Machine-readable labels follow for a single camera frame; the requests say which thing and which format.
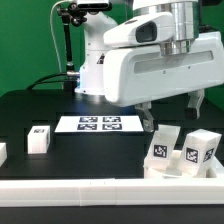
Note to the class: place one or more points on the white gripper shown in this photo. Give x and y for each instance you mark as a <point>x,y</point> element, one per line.
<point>136,75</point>

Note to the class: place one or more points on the white round stool seat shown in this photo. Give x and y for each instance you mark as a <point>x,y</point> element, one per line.
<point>173,172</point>

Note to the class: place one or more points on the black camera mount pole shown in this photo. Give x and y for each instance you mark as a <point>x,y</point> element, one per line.
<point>70,15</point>

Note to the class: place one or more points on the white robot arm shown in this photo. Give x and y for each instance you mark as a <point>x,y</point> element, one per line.
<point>186,31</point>

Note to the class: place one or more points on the white sheet with tags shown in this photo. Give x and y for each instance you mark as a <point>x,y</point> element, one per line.
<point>77,124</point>

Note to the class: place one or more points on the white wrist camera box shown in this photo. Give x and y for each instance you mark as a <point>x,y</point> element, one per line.
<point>141,30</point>

